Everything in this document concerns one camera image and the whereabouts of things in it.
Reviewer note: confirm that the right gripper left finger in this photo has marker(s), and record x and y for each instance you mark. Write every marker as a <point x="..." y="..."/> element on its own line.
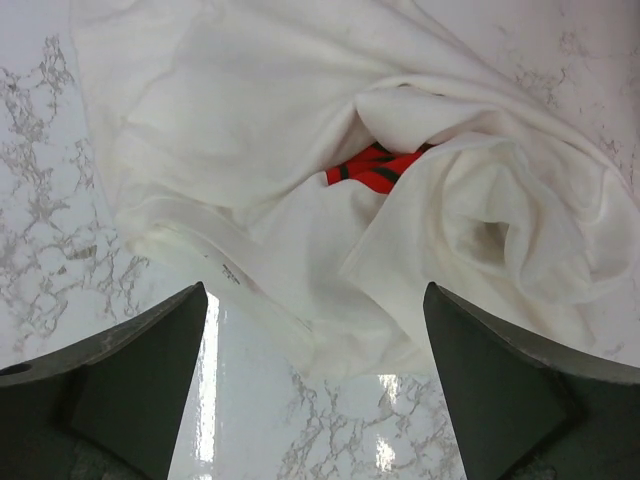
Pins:
<point x="109" y="406"/>

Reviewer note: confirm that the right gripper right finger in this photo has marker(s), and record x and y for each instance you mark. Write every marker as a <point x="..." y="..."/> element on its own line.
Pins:
<point x="526" y="407"/>

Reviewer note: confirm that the white t shirt red print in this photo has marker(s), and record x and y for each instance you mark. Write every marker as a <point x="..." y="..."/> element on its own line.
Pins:
<point x="320" y="163"/>

